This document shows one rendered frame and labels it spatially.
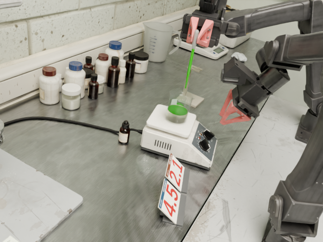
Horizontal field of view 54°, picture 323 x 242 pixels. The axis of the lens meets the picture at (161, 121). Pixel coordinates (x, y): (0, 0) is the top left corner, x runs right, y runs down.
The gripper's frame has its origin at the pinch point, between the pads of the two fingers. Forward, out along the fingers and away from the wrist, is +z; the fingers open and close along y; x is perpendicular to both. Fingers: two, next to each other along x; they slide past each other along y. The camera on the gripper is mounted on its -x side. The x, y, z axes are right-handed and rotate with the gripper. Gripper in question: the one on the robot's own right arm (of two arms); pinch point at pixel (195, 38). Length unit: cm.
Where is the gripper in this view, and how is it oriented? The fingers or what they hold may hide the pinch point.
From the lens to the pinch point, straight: 78.1
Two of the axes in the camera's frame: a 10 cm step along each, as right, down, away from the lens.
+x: -1.4, 8.4, 5.3
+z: -2.7, 4.8, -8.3
